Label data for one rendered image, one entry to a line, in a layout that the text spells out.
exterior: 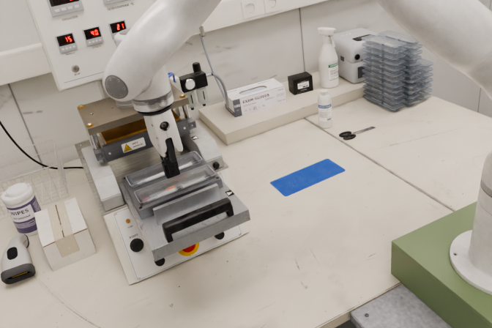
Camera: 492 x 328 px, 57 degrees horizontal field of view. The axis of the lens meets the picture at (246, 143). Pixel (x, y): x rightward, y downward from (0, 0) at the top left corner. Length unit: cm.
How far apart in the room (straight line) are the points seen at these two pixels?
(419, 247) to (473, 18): 51
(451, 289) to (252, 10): 132
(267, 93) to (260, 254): 81
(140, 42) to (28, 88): 105
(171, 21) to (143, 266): 64
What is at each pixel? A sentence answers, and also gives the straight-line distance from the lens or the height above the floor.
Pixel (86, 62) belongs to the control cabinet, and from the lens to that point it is 137.
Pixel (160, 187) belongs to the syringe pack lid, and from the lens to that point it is 106.
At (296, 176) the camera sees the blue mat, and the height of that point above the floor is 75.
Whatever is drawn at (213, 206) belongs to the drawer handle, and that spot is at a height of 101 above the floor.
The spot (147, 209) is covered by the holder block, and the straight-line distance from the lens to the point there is 103.
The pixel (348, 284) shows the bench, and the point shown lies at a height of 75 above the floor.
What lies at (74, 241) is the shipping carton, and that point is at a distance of 132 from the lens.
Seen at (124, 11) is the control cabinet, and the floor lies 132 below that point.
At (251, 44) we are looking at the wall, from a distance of 199.
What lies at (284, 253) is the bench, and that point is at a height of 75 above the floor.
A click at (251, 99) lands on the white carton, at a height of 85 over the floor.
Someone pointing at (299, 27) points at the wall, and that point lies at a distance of 210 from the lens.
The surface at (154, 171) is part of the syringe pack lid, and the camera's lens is 113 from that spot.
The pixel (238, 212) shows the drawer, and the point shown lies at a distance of 98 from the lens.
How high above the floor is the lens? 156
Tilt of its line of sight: 28 degrees down
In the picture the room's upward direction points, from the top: 9 degrees counter-clockwise
